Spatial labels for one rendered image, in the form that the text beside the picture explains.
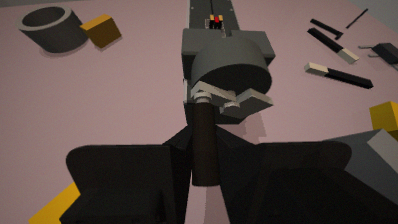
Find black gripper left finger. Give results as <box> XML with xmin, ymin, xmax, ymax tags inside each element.
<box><xmin>66</xmin><ymin>123</ymin><xmax>192</xmax><ymax>224</ymax></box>

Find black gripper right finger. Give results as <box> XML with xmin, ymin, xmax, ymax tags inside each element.
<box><xmin>215</xmin><ymin>124</ymin><xmax>352</xmax><ymax>224</ymax></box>

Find dark grey hollow cylinder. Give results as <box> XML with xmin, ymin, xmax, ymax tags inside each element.
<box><xmin>14</xmin><ymin>4</ymin><xmax>89</xmax><ymax>53</ymax></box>

